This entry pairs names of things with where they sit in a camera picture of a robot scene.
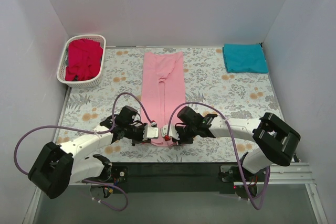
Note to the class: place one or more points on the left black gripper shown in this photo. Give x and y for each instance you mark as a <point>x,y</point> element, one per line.
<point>142,135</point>

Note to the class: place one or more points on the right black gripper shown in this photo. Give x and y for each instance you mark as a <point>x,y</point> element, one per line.
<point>179,134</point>

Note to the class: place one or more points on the pink t shirt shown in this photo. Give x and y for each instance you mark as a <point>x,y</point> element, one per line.
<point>163,86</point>

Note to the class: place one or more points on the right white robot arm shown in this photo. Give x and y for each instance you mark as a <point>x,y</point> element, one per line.
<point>276,140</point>

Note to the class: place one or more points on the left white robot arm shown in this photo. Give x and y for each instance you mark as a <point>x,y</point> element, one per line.
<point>59,165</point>

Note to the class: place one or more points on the floral table mat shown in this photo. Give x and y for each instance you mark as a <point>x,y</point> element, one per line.
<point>208,87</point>

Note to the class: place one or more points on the folded teal t shirt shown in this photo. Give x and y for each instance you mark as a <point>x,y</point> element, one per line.
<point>240,58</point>

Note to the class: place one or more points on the red t shirt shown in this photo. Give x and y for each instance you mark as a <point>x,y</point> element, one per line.
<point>84,60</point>

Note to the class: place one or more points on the white plastic basket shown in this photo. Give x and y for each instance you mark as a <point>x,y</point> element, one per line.
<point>64,61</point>

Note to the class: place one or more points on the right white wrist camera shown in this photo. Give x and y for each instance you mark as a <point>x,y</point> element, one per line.
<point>168,132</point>

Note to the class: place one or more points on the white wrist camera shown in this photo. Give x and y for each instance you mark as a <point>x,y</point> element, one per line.
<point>150,132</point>
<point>168,132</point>

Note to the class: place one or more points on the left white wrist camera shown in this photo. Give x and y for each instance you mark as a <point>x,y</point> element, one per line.
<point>150,132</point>

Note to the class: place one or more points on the aluminium frame rail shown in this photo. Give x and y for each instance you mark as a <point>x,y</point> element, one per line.
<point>296,173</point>

